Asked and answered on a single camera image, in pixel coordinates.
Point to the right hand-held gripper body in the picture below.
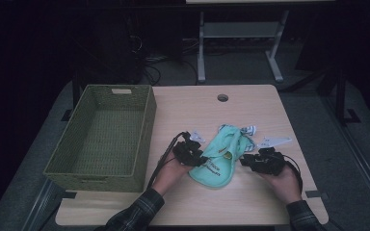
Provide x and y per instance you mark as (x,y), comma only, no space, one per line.
(269,162)

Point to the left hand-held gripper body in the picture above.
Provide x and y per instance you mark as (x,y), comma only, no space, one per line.
(186,152)

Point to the mint green baby bib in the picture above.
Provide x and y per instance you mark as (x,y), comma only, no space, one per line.
(218,166)

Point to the green woven basket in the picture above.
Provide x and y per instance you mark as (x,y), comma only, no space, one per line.
(109,128)

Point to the person's left hand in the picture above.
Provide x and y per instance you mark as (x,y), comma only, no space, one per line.
(170,174)

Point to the person's right hand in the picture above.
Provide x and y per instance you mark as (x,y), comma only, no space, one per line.
(287,186)

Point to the grey tape strip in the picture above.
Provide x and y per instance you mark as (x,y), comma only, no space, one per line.
(316,194)

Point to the black tape strip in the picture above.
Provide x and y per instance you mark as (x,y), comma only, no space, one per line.
(69,194)

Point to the white metal stand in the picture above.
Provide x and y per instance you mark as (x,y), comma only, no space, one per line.
(241,29)

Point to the aluminium floor rail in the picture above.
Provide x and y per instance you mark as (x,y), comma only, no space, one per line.
(363,170)
(41,205)

